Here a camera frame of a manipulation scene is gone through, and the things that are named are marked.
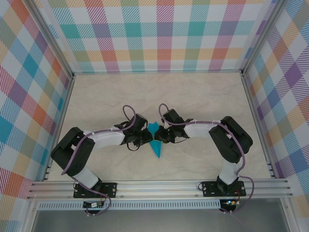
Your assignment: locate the blue paper sheet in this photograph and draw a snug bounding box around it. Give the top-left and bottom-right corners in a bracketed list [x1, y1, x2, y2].
[147, 122, 164, 159]

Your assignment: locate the grey metal panel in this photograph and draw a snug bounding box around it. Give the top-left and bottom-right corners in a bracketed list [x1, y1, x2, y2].
[31, 209, 290, 232]

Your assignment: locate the small circuit board white label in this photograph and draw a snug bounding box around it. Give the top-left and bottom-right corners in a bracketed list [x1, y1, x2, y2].
[83, 201, 105, 209]

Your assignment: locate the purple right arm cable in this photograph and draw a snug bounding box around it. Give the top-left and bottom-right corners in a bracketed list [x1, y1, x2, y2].
[158, 103, 255, 215]

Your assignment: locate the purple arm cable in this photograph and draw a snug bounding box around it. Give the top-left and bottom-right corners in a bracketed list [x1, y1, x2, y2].
[158, 103, 255, 215]
[60, 104, 137, 216]

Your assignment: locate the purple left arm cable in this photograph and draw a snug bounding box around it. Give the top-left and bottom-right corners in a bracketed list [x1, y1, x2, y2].
[60, 104, 137, 216]

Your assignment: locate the long aluminium mounting rail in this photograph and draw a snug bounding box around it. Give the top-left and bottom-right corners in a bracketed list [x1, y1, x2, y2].
[26, 178, 294, 200]

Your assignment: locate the thin black wire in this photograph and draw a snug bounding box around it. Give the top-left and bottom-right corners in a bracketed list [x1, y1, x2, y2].
[197, 180, 219, 191]

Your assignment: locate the aluminium table edge rail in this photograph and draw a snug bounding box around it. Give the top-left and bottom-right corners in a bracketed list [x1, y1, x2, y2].
[241, 72, 277, 179]
[72, 69, 243, 75]
[42, 73, 76, 182]

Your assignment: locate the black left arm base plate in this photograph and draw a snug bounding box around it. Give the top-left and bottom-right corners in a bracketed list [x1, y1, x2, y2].
[73, 182, 118, 199]

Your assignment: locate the slotted grey cable duct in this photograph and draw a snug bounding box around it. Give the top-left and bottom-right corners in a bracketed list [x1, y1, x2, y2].
[36, 199, 222, 211]

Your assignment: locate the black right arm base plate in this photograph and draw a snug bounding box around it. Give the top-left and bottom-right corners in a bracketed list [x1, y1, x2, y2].
[201, 180, 247, 198]

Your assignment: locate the aluminium frame post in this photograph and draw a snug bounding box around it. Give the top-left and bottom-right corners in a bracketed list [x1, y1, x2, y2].
[240, 0, 290, 75]
[24, 0, 75, 79]

